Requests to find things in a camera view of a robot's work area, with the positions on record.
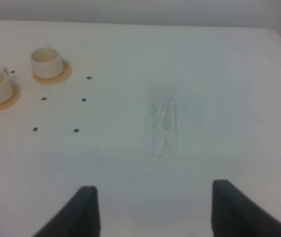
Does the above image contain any orange round coaster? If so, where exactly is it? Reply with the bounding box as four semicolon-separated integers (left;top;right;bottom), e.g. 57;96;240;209
32;60;72;85
0;83;20;111

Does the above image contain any black right gripper right finger pad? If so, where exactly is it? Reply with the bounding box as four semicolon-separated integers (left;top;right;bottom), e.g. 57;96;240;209
211;180;281;237

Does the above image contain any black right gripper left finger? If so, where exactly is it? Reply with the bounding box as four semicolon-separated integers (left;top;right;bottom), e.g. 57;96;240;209
35;186;101;237

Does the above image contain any orange round coaster far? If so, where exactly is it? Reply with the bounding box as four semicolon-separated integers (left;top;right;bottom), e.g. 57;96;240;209
32;60;72;85

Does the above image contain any orange round coaster near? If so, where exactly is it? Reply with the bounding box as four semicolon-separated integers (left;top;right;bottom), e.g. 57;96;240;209
0;83;20;111

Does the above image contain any white teacup far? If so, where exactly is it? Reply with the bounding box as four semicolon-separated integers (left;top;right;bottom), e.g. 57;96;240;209
30;45;64;79

